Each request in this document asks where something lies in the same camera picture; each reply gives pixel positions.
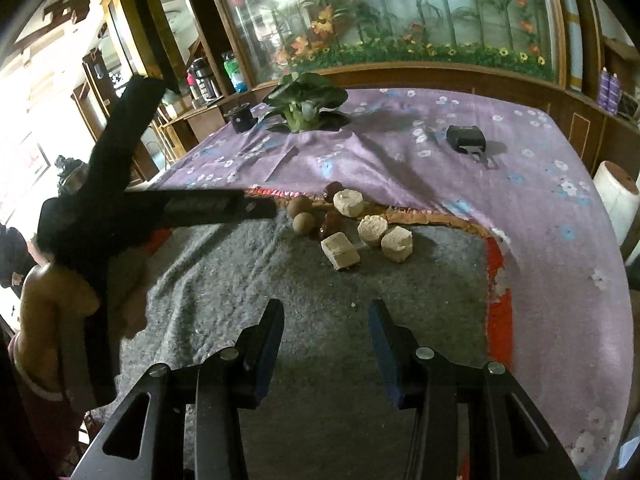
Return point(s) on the wooden wall shelf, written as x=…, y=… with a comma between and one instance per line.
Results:
x=622, y=47

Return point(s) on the green bok choy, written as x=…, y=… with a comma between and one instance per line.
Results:
x=305, y=102

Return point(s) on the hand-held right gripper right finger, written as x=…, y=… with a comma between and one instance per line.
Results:
x=385, y=355

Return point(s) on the white paper roll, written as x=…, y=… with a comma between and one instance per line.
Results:
x=617, y=195

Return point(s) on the square beige cake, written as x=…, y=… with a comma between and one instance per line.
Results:
x=340, y=252

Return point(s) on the black cup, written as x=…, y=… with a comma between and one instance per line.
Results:
x=240, y=117

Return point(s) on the black seat belt buckle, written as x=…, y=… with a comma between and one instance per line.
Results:
x=466, y=139

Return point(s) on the green blue bottle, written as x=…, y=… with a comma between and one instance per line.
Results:
x=232, y=72

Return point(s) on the red bottle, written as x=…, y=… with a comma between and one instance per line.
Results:
x=190, y=85

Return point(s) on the round beige cake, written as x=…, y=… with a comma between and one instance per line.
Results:
x=348, y=202
x=396, y=244
x=372, y=230

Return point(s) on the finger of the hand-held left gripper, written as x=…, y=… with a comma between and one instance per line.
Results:
x=220, y=207

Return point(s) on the dried red date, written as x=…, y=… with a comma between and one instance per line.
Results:
x=330, y=224
x=330, y=190

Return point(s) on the purple bottle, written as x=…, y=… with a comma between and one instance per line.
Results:
x=615, y=92
x=604, y=87

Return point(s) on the purple floral cloth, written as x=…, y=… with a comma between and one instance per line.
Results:
x=550, y=285

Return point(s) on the person's left hand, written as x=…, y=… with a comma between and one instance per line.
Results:
x=42, y=310

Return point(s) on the brown longan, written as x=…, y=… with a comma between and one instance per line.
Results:
x=300, y=206
x=304, y=223

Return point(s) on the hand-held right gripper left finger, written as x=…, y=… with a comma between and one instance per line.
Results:
x=267, y=355

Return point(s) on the wooden sideboard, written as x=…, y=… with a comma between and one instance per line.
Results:
x=200, y=122

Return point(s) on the grey felt mat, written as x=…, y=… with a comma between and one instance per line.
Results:
x=225, y=285

